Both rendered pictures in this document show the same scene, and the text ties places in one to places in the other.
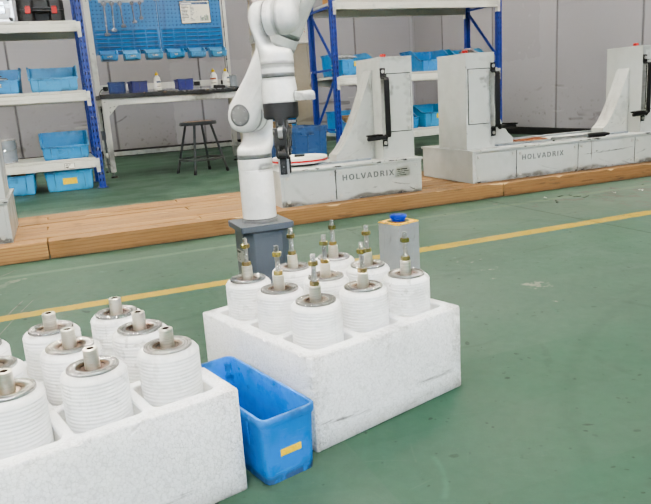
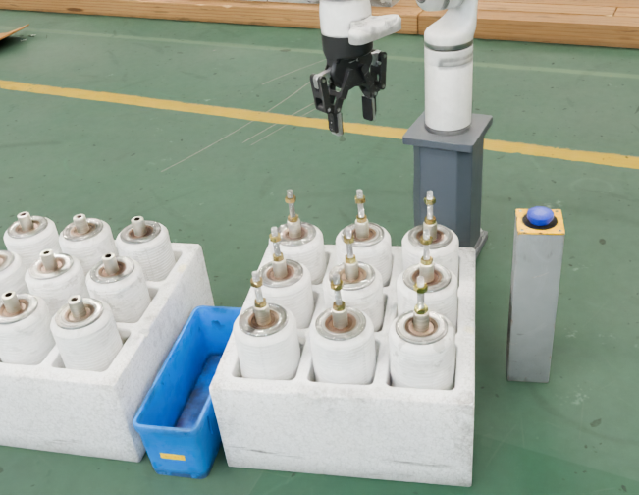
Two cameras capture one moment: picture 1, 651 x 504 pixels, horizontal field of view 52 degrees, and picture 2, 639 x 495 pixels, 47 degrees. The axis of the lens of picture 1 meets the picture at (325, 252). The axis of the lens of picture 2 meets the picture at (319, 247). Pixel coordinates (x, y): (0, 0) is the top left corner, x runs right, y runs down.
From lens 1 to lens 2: 1.06 m
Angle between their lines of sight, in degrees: 51
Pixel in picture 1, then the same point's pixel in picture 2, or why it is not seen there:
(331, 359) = (239, 396)
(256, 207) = (432, 113)
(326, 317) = (249, 350)
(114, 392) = (12, 342)
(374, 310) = (328, 361)
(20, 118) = not seen: outside the picture
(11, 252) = not seen: hidden behind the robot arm
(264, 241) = (432, 159)
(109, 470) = (3, 399)
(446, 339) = (442, 433)
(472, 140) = not seen: outside the picture
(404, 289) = (395, 350)
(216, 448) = (99, 421)
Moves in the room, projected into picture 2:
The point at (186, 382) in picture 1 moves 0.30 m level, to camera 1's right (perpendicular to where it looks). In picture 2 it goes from (76, 357) to (181, 464)
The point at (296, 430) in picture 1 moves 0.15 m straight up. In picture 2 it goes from (176, 445) to (155, 374)
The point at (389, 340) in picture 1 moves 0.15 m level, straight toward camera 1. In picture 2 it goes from (332, 405) to (244, 459)
